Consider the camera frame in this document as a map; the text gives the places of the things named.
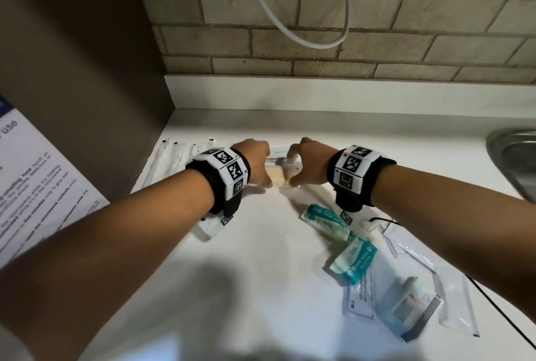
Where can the person's left hand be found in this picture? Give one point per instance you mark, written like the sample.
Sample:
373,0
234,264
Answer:
255,163

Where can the person's right hand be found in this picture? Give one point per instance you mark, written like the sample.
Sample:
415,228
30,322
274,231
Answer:
314,163

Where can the stack of small white sachets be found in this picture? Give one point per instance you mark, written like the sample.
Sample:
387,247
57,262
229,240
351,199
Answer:
279,150

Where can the white box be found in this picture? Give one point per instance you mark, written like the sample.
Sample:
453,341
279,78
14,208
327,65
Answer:
418,310

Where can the person's right forearm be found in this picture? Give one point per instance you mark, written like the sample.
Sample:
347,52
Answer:
460,222

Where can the person's left forearm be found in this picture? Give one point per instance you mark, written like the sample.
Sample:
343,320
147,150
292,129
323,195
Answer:
104,256

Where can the white countertop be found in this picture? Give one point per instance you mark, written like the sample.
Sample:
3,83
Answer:
259,272

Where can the black wristband with marker tags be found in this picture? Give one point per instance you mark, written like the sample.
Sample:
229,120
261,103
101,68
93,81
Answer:
356,176
222,180

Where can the steel sink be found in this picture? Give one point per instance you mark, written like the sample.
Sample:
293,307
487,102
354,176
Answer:
517,159

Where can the white and blue poster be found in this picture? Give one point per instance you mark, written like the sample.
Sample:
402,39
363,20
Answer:
37,189

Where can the white shirt sleeve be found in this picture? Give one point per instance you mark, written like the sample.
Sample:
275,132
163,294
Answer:
8,346

